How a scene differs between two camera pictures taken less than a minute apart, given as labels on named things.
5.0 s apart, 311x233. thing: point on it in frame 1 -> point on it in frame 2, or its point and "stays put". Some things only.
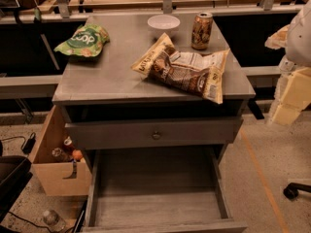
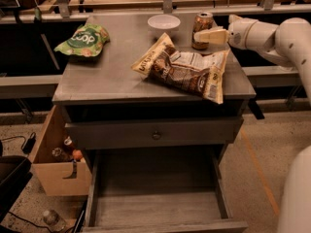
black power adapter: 28,146 stays put
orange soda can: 201,31 stays put
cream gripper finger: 286,114 -> 215,36
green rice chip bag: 87,41 stays put
